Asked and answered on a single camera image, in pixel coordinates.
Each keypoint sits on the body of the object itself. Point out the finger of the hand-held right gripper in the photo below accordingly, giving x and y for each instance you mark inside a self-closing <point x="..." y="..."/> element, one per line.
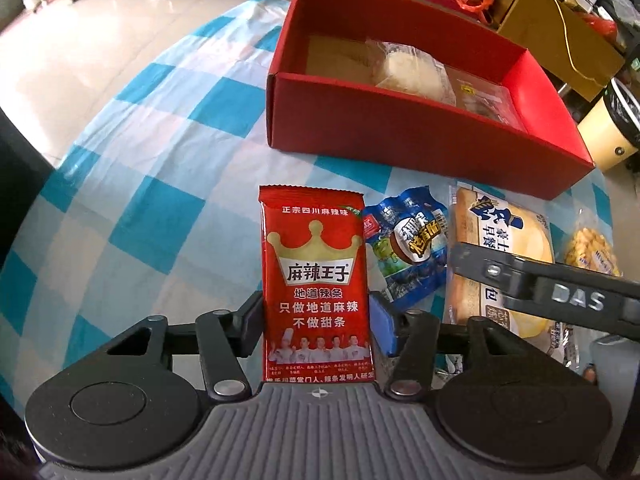
<point x="570" y="295"/>

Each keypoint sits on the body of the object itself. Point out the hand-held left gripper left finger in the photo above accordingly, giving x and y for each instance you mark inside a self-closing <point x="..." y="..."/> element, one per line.
<point x="252" y="312"/>

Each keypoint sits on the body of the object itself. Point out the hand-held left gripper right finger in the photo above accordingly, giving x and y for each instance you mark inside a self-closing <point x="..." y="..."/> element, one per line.
<point x="382" y="325"/>

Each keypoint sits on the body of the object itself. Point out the yellow snack packet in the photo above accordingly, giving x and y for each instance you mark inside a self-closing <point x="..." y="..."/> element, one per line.
<point x="590" y="250"/>

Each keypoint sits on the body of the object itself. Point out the blue sausage packet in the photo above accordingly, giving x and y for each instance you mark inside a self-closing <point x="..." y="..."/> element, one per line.
<point x="405" y="250"/>

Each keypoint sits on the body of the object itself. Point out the red snack packet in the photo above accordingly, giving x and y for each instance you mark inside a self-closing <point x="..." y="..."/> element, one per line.
<point x="315" y="260"/>

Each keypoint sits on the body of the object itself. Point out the white bread packet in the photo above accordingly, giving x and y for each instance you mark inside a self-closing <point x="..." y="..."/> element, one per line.
<point x="500" y="220"/>

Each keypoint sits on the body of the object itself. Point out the red cardboard box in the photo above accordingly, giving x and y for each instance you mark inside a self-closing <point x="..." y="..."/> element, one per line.
<point x="400" y="130"/>

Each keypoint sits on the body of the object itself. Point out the cream trash bin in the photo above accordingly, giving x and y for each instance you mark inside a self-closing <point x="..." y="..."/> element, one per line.
<point x="605" y="135"/>

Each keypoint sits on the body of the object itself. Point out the blue white checkered tablecloth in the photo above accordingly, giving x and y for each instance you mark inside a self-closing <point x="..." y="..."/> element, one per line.
<point x="175" y="160"/>

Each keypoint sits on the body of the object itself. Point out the clear plastic snack packet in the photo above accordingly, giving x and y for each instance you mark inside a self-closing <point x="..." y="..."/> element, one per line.
<point x="480" y="100"/>

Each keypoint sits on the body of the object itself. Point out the dark furniture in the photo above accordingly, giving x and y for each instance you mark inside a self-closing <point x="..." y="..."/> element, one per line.
<point x="20" y="240"/>

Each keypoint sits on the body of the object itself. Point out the clear-wrapped pastry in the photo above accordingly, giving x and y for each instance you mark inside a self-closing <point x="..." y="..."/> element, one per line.
<point x="410" y="70"/>

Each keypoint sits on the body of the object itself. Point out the red plastic bag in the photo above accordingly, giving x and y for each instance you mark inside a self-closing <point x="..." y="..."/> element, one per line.
<point x="602" y="25"/>

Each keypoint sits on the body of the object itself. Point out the orange plastic bag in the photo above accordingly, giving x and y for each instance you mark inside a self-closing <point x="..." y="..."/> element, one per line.
<point x="477" y="2"/>

